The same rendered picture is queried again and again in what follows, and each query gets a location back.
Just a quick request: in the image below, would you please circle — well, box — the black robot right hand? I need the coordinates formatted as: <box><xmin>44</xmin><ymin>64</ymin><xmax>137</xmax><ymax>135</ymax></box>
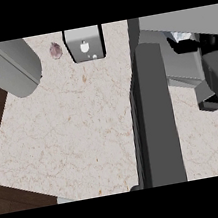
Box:
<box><xmin>165</xmin><ymin>28</ymin><xmax>218</xmax><ymax>62</ymax></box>

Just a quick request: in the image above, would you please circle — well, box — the dark grey microwave door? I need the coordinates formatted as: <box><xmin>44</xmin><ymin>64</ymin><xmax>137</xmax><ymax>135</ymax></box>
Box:
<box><xmin>114</xmin><ymin>40</ymin><xmax>189</xmax><ymax>191</ymax></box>

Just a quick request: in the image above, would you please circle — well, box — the purple garlic bulb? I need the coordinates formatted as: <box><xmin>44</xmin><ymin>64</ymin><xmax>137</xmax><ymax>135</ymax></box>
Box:
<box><xmin>47</xmin><ymin>40</ymin><xmax>65</xmax><ymax>61</ymax></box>

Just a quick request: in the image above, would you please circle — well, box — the large pale grey rounded block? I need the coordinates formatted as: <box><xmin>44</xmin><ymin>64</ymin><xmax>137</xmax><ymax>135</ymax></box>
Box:
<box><xmin>0</xmin><ymin>35</ymin><xmax>47</xmax><ymax>103</ymax></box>

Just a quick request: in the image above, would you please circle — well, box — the small pale grey object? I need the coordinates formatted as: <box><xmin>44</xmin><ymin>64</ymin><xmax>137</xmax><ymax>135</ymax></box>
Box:
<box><xmin>56</xmin><ymin>193</ymin><xmax>78</xmax><ymax>205</ymax></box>

